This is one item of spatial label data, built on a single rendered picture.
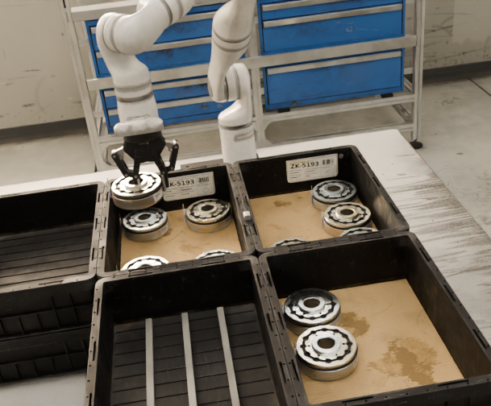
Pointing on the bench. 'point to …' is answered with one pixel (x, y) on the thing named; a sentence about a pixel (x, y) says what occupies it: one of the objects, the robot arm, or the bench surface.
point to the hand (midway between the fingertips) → (151, 184)
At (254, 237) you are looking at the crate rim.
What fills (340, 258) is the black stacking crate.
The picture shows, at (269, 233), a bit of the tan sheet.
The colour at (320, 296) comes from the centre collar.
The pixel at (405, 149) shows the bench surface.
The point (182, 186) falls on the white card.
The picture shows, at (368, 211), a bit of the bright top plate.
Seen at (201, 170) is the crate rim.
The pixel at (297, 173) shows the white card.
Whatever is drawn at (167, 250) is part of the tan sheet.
